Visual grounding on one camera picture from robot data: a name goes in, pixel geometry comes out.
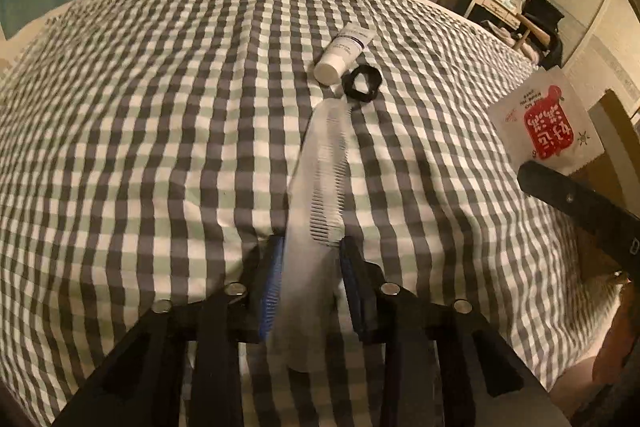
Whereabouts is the black hair tie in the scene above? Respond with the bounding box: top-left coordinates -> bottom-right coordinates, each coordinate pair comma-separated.
340,63 -> 384,104

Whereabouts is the black chair with clothes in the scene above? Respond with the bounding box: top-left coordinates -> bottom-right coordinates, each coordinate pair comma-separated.
522,0 -> 565,69

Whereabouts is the checkered bed sheet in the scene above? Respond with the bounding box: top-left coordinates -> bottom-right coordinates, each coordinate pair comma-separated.
1,0 -> 615,426

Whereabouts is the white cream tube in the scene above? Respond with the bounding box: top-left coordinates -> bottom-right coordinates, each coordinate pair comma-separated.
314,23 -> 376,86

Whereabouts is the cardboard box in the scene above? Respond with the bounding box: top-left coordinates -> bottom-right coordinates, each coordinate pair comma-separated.
569,89 -> 640,283

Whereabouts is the white dressing table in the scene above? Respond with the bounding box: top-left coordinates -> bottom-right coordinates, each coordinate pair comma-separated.
437,0 -> 522,29

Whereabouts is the comb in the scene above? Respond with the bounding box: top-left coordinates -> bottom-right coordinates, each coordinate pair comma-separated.
273,98 -> 352,373

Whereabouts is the white red sauce packet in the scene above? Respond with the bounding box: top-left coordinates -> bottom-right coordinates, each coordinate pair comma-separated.
488,67 -> 604,176

